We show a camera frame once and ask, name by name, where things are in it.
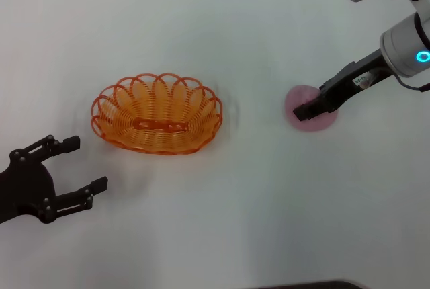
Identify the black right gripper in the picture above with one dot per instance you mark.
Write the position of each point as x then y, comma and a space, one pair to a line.
349, 82

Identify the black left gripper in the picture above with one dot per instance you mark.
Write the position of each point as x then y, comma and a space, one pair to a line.
25, 188

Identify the orange woven plastic basket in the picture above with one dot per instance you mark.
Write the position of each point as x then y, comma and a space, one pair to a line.
161, 125

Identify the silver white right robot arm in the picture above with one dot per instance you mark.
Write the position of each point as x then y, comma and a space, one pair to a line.
403, 47

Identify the pink peach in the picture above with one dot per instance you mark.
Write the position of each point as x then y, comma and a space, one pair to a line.
299, 99

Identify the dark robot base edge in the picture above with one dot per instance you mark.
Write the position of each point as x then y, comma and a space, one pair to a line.
309, 285

